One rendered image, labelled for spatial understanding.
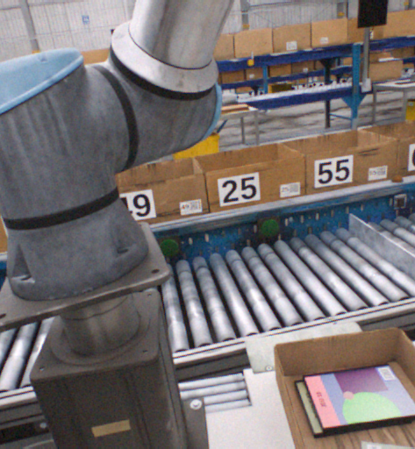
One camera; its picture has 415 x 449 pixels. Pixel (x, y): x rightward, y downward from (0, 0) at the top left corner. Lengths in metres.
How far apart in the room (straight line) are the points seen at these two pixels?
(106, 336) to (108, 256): 0.14
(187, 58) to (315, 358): 0.69
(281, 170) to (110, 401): 1.13
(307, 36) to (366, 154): 4.89
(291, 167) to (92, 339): 1.13
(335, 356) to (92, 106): 0.73
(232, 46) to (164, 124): 5.55
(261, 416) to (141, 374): 0.39
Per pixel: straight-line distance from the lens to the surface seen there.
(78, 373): 0.58
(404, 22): 7.26
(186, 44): 0.51
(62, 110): 0.47
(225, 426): 0.89
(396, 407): 0.89
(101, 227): 0.49
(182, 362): 1.04
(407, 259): 1.36
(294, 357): 0.93
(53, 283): 0.50
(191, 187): 1.45
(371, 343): 0.96
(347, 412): 0.86
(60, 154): 0.47
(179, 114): 0.54
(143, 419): 0.64
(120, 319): 0.58
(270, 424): 0.88
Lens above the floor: 1.44
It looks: 23 degrees down
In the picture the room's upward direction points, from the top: 8 degrees counter-clockwise
